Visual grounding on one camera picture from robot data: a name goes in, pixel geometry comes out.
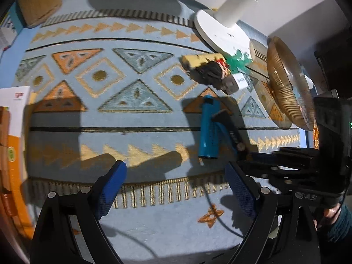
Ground white wall charger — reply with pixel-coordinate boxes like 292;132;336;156
221;73;249;95

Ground white desk lamp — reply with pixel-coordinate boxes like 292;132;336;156
192;0;264;57

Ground blue cover workbooks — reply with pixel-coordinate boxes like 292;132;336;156
0;4;24;51

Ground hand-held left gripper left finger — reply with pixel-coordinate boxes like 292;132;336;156
29;160;127;264

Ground green plastic toy plant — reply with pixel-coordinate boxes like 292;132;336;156
227;48;253;73

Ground light blue desk pad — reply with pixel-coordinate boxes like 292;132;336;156
0;25;317;149

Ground woven bamboo pen holder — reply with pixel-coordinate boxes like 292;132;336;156
16;0;62;28

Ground amber ribbed glass bowl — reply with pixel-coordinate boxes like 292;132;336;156
266;36;317;131

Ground white small cap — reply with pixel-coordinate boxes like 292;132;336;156
298;71;314;90

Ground white paper sheet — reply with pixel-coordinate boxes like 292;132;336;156
0;86;32;138

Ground blue tube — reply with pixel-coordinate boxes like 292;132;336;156
198;95;220;160

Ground black thin cable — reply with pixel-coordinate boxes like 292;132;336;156
202;181;245;238

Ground blue patterned mat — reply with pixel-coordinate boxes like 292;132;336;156
12;0;303;256

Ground pale yellow rectangular block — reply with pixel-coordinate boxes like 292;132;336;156
180;53;224;69

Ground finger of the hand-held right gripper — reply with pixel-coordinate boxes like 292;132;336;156
238;152;279;171
210;109;249;158

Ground orange box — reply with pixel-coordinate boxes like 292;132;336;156
0;106;36;240

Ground person's right hand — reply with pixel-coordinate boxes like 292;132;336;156
313;203;343;229

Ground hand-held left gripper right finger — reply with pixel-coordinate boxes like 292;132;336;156
225;162;322;264

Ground black monitor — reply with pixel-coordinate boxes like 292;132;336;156
313;33;352;99

